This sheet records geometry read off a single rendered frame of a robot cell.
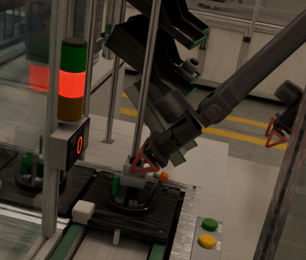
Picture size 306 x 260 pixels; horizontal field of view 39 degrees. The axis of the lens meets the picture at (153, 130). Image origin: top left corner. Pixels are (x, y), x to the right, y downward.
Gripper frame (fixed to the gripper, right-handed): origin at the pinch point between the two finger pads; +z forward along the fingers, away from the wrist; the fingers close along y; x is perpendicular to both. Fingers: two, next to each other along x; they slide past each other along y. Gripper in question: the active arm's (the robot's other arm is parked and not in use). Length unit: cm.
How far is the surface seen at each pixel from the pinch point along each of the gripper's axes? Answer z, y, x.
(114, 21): 33, -164, -40
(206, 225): -6.1, 3.1, 22.6
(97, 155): 30, -40, -1
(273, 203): -47, 82, -17
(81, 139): -4.5, 18.1, -15.9
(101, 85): 52, -130, -16
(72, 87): -12.3, 20.9, -24.9
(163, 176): -4.7, 0.9, 6.3
